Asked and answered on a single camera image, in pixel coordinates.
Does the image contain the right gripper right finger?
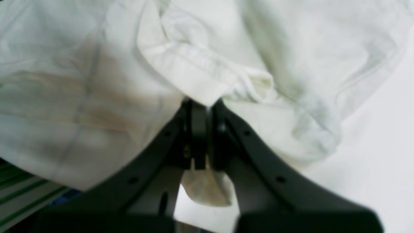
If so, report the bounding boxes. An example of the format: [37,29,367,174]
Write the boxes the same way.
[211,100,384,233]

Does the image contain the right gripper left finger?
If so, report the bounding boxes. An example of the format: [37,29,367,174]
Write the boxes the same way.
[33,99,207,233]

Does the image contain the white t-shirt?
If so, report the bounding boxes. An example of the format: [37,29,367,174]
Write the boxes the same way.
[1,0,413,190]

